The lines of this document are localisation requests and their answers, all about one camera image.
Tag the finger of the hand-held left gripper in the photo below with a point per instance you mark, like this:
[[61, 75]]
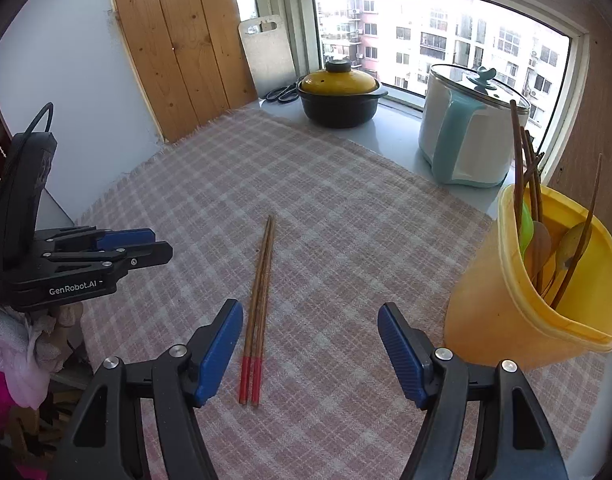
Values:
[[150, 255], [130, 237]]

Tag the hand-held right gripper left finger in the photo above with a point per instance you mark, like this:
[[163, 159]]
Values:
[[218, 355]]

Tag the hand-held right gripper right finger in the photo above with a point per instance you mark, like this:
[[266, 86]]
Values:
[[403, 355]]

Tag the yellow plastic container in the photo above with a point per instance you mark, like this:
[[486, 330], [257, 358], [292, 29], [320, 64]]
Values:
[[486, 320]]

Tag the green plastic spoon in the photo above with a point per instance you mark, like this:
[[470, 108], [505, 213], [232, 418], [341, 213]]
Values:
[[526, 227]]

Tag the person's left hand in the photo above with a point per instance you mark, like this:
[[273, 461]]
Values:
[[15, 340]]

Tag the pink plaid tablecloth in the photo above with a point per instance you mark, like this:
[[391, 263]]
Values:
[[336, 210]]

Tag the wooden plank board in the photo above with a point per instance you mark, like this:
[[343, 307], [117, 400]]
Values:
[[185, 50]]

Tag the black kitchen scissors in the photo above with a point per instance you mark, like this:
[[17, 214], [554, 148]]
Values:
[[283, 94]]

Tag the white teal electric pot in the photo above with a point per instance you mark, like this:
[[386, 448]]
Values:
[[466, 150]]

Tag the white cutting board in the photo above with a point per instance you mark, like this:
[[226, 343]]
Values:
[[268, 60]]

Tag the black clay pot yellow lid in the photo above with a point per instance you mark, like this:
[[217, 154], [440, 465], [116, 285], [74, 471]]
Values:
[[341, 107]]

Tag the light wood panel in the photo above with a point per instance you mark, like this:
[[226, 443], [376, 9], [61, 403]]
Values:
[[601, 110]]

